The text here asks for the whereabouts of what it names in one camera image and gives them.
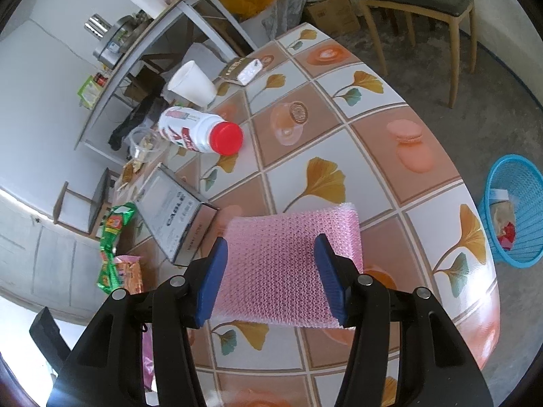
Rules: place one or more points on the grey side table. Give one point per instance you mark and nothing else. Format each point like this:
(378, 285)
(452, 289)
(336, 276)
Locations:
(140, 46)

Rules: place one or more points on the small brown cigarette pack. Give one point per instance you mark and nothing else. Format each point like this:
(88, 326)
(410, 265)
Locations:
(233, 70)

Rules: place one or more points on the black cloth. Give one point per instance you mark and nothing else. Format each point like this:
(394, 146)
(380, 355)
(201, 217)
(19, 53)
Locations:
(127, 129)

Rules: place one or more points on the green snack bag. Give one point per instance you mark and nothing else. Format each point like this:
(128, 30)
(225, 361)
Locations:
(112, 237)

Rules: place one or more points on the green carton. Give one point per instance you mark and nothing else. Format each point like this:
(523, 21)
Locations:
(89, 93)

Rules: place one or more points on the red wrapper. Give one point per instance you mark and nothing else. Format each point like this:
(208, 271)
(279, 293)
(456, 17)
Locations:
(507, 237)

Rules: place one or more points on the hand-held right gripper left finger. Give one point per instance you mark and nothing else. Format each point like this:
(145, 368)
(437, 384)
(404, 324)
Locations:
(212, 280)

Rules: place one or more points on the open cardboard box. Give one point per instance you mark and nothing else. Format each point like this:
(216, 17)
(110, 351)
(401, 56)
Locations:
(140, 84)

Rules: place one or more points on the small wooden stool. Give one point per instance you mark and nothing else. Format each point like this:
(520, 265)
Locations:
(99, 190)

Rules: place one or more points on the white paper cup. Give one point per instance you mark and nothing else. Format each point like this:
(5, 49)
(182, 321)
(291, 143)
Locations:
(191, 84)

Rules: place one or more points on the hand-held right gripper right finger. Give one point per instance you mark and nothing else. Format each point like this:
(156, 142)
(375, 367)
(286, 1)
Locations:
(328, 275)

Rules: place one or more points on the white bottle with red cap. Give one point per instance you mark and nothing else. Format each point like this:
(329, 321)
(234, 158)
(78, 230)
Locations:
(191, 129)

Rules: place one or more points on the blue plastic mesh basket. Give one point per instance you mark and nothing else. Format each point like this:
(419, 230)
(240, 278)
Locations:
(530, 220)

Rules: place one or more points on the pink mesh sponge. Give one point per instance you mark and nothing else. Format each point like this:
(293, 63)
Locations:
(275, 263)

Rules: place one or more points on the small yellow wrapper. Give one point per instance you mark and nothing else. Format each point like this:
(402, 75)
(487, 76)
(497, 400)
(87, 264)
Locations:
(131, 171)

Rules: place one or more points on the clear plastic bag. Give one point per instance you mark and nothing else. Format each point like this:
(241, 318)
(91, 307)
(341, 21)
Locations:
(284, 12)

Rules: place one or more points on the clear plastic cup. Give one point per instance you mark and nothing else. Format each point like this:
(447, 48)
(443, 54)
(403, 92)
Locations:
(144, 144)

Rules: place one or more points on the orange and pink snack bag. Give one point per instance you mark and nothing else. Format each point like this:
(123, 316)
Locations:
(129, 271)

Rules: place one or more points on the metal pot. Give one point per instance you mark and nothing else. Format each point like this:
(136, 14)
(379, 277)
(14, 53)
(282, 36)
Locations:
(114, 42)

